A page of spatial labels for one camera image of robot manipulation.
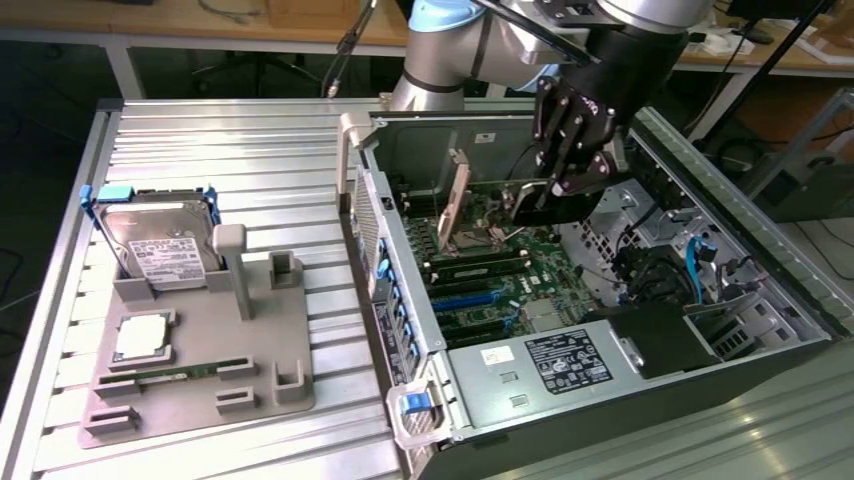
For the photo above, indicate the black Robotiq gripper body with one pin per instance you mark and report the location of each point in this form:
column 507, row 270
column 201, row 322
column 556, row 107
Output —
column 627, row 70

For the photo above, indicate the expansion card with metal bracket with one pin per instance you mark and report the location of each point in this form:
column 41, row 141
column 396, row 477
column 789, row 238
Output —
column 527, row 212

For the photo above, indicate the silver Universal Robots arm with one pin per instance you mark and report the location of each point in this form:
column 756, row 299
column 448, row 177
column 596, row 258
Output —
column 453, row 50

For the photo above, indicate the silver metal disk bay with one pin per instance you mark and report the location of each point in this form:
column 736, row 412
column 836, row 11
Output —
column 620, row 220

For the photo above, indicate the white and black device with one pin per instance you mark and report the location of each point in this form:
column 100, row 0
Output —
column 723, row 44

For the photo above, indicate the black tripod pole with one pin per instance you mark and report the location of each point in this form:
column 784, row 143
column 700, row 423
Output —
column 759, row 70

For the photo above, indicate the green motherboard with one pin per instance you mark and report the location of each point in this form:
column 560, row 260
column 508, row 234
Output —
column 547, row 270

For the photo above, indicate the CPU socket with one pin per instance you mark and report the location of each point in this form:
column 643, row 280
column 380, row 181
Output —
column 475, row 244

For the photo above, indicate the black monitor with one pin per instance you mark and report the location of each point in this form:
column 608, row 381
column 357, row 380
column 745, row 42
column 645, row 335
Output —
column 767, row 7

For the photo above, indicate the black RAM slot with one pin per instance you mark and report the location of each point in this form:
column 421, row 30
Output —
column 420, row 202

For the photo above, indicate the black RAM stick white label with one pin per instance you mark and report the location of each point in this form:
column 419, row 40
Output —
column 473, row 271

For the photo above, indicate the blue expansion slot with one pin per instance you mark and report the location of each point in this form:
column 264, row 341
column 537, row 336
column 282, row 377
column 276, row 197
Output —
column 469, row 301

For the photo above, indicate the dark grey cabinet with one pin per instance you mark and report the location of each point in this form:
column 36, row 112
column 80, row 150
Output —
column 820, row 195

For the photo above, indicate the black plastic shroud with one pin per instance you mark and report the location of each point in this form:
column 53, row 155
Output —
column 667, row 345

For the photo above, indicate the black expansion slot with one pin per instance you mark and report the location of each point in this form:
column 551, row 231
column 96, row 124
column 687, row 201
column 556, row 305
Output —
column 476, row 331

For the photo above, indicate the blue card retainer clips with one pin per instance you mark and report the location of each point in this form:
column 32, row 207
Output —
column 393, row 300

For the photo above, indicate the black chair base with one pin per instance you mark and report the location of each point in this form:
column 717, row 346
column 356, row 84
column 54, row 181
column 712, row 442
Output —
column 262, row 57

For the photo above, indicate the silver power supply unit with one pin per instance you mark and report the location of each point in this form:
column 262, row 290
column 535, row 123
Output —
column 507, row 395

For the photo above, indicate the open black PC case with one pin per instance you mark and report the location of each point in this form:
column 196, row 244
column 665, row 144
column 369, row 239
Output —
column 733, row 400

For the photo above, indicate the blue case latch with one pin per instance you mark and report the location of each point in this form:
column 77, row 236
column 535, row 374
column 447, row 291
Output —
column 413, row 404

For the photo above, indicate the hard disk drive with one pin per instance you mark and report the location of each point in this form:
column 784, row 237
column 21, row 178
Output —
column 160, row 250

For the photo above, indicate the grey plastic parts rack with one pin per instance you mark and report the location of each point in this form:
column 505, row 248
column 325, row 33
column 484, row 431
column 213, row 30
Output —
column 200, row 320

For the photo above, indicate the green RAM stick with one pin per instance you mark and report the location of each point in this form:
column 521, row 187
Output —
column 180, row 374

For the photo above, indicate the silver CPU chip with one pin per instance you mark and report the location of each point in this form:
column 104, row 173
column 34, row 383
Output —
column 140, row 337

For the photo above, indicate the wooden desk white frame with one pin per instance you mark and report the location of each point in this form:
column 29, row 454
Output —
column 66, row 17
column 709, row 61

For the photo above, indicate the aluminium profile frame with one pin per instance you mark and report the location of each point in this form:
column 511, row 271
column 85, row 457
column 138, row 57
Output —
column 809, row 127

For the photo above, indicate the grey vented metal bracket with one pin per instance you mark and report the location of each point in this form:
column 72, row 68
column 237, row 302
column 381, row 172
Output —
column 729, row 335

